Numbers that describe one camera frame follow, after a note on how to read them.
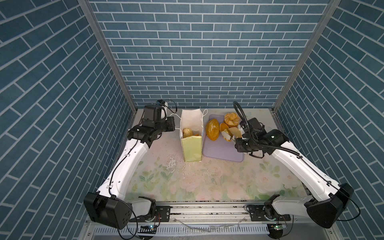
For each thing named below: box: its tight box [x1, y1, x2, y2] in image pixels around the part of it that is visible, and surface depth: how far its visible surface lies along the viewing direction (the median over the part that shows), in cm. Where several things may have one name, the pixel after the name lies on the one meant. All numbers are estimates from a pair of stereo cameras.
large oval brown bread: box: [205, 118, 220, 141], surface depth 104 cm
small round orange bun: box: [219, 122, 229, 132], surface depth 107 cm
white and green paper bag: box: [180, 108, 208, 163], surface depth 87 cm
